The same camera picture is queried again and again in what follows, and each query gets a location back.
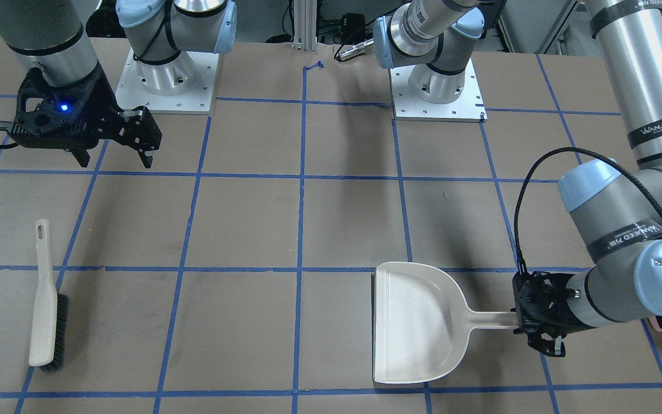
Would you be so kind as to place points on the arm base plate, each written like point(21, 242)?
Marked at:
point(420, 94)
point(186, 85)

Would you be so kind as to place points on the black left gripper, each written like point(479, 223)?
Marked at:
point(561, 329)

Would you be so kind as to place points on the beige dustpan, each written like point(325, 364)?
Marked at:
point(422, 323)

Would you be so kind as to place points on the aluminium frame post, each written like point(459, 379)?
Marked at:
point(305, 25)

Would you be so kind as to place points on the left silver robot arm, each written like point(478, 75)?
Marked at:
point(617, 213)

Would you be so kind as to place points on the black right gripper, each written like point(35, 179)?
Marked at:
point(103, 104)

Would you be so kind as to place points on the beige hand brush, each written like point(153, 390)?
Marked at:
point(49, 313)

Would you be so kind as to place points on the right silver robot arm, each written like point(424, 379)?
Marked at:
point(49, 35)

